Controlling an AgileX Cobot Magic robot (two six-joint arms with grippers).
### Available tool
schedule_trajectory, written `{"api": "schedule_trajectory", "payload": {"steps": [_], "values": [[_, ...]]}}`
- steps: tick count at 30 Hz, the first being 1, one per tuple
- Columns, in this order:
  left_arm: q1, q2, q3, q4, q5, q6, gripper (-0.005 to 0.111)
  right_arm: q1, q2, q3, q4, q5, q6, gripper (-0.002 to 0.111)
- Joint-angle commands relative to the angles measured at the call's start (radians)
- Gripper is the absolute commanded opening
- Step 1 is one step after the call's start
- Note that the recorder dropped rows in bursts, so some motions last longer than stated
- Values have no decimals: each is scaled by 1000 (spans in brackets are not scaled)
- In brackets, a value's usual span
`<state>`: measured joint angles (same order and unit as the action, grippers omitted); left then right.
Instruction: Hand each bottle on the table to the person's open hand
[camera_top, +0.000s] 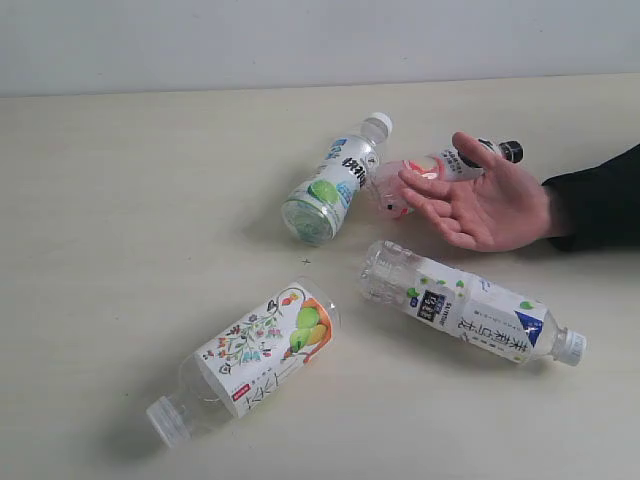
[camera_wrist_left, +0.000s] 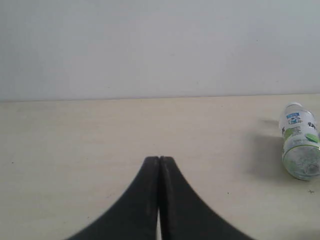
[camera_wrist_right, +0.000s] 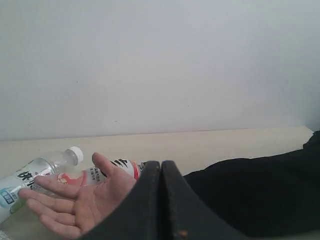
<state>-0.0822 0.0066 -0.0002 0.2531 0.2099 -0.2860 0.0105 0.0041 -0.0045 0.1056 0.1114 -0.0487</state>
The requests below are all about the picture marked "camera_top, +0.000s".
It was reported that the jasmine tea clear bottle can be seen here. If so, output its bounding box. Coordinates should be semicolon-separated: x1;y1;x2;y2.
359;240;587;366

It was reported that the black sleeved forearm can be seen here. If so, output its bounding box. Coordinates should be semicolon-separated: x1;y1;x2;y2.
543;146;639;252

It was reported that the pink peach drink bottle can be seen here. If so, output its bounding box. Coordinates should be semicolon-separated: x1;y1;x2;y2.
369;139;525;222

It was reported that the lime label clear bottle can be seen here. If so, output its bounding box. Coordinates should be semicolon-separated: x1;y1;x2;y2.
281;112;393;246

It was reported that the floral label clear bottle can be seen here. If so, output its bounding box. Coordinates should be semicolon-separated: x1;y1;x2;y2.
146;277;340;448

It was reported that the person's open hand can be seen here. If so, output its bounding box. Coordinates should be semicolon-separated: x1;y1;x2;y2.
399;132;571;252

